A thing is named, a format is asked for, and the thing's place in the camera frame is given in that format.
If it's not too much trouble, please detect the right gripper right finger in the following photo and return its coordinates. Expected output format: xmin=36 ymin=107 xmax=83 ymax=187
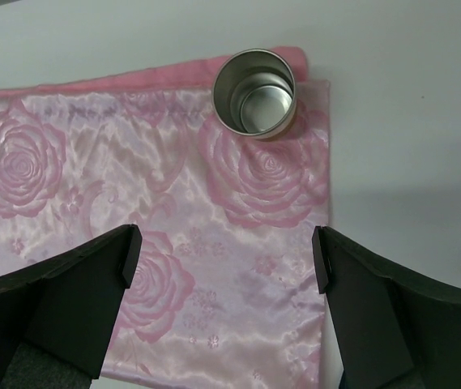
xmin=312 ymin=227 xmax=461 ymax=388

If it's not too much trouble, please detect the pink rose satin cloth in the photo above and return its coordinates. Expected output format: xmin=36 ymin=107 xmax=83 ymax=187
xmin=0 ymin=47 xmax=330 ymax=388

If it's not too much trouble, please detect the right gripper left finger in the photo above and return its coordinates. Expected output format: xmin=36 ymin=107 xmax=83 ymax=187
xmin=0 ymin=224 xmax=143 ymax=388

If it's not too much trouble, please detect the small metal cup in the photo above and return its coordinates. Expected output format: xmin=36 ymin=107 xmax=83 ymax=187
xmin=211 ymin=49 xmax=297 ymax=140

